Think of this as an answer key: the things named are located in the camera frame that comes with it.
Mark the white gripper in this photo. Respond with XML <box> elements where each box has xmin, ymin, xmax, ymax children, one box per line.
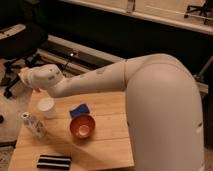
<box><xmin>19</xmin><ymin>64</ymin><xmax>64</xmax><ymax>90</ymax></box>

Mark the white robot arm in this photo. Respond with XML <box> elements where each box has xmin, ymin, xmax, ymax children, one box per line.
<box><xmin>19</xmin><ymin>53</ymin><xmax>205</xmax><ymax>171</ymax></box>

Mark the white ceramic cup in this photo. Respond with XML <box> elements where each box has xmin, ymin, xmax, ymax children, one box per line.
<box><xmin>37</xmin><ymin>97</ymin><xmax>56</xmax><ymax>119</ymax></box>

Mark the clear plastic bottle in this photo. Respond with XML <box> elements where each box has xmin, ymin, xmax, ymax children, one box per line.
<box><xmin>21</xmin><ymin>112</ymin><xmax>46</xmax><ymax>138</ymax></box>

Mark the blue sponge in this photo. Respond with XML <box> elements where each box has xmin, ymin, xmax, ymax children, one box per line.
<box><xmin>70</xmin><ymin>104</ymin><xmax>90</xmax><ymax>118</ymax></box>

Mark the black office chair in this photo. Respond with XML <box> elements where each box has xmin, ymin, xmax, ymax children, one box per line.
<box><xmin>0</xmin><ymin>0</ymin><xmax>48</xmax><ymax>98</ymax></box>

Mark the orange bowl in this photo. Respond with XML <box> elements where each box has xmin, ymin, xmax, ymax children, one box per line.
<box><xmin>70</xmin><ymin>115</ymin><xmax>96</xmax><ymax>139</ymax></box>

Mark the black white striped cloth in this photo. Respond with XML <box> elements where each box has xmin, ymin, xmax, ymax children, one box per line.
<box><xmin>37</xmin><ymin>155</ymin><xmax>72</xmax><ymax>170</ymax></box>

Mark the distant chair base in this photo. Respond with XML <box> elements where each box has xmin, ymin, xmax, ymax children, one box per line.
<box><xmin>184</xmin><ymin>0</ymin><xmax>213</xmax><ymax>23</ymax></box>

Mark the black cable on floor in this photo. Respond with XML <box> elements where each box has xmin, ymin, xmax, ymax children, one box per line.
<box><xmin>48</xmin><ymin>50</ymin><xmax>77</xmax><ymax>85</ymax></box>

